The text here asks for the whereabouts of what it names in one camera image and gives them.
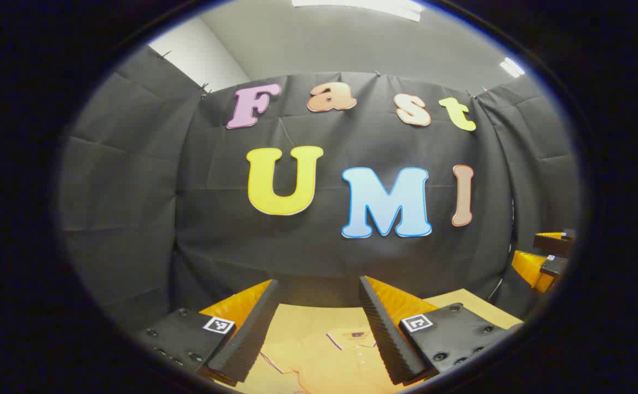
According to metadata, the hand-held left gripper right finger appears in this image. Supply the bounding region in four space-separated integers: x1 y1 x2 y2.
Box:
358 275 525 386

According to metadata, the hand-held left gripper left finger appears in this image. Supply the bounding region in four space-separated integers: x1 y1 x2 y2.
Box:
133 279 280 388

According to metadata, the orange T-shirt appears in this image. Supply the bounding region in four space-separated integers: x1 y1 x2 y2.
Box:
242 327 401 394

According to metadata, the black backdrop cloth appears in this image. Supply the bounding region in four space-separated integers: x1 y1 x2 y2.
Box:
59 45 581 334

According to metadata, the small ceiling light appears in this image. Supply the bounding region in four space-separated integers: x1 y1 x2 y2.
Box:
498 57 526 78

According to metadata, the long ceiling light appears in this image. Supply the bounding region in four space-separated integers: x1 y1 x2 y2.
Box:
291 0 424 22

